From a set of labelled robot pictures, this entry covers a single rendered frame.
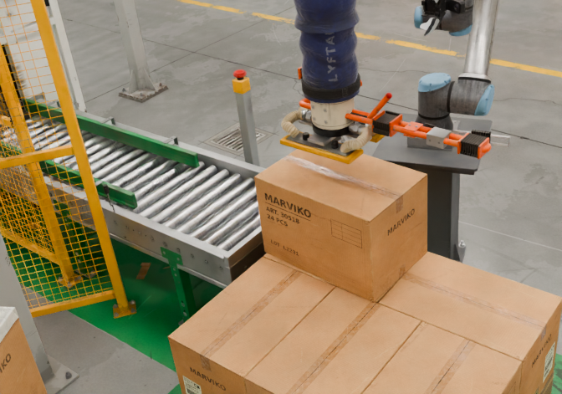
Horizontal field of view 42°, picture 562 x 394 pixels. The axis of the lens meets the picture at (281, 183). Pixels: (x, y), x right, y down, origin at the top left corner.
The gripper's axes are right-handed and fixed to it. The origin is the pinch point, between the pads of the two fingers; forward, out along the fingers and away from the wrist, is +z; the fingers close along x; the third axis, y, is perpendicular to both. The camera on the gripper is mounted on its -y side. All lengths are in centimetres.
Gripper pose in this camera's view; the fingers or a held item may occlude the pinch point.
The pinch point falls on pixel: (426, 16)
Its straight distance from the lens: 277.9
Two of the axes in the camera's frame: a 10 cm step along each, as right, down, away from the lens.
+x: -1.0, -8.5, -5.2
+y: -7.6, -2.7, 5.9
